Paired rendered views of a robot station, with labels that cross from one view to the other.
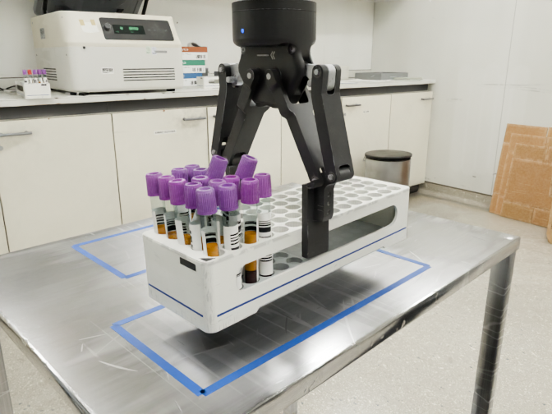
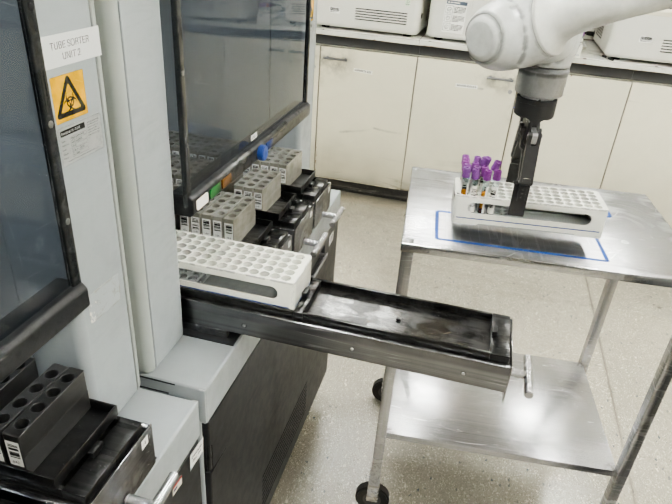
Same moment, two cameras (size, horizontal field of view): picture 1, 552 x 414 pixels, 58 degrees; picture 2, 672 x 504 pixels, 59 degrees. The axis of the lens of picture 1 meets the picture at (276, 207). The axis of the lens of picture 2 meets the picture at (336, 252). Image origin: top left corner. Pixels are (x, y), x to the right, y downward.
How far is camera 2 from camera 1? 0.89 m
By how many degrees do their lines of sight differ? 49
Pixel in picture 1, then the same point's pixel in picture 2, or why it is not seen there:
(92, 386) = (411, 221)
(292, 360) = (476, 247)
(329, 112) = (528, 154)
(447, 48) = not seen: outside the picture
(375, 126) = not seen: outside the picture
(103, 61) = (645, 29)
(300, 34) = (533, 115)
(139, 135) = (653, 110)
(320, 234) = (519, 207)
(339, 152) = (526, 172)
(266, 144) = not seen: outside the picture
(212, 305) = (455, 211)
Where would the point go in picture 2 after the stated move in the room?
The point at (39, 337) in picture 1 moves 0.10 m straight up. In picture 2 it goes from (412, 202) to (417, 161)
